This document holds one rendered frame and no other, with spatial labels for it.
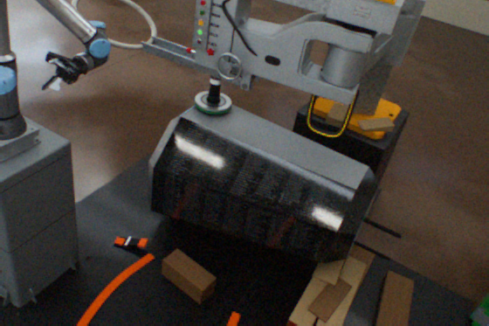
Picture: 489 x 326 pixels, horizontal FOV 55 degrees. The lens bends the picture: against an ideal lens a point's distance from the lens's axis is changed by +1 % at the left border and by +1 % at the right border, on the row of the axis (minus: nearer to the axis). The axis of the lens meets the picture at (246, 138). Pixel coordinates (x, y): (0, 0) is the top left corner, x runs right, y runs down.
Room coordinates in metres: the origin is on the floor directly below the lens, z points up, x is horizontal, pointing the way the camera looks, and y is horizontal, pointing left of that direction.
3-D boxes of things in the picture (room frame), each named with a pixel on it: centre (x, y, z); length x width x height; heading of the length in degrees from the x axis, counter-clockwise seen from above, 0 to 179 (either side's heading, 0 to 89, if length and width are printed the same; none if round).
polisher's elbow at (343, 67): (2.15, -0.41, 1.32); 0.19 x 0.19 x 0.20
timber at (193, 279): (1.70, 0.17, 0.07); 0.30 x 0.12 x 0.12; 59
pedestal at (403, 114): (2.74, -0.68, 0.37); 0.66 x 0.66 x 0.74; 65
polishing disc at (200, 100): (2.33, 0.23, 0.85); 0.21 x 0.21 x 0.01
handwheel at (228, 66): (2.18, 0.15, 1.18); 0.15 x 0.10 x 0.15; 74
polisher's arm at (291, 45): (2.21, -0.14, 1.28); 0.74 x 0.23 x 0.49; 74
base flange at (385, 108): (2.74, -0.68, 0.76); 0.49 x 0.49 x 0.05; 65
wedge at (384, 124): (2.52, -0.77, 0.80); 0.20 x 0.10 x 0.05; 106
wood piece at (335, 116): (2.53, -0.53, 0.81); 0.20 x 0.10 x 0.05; 163
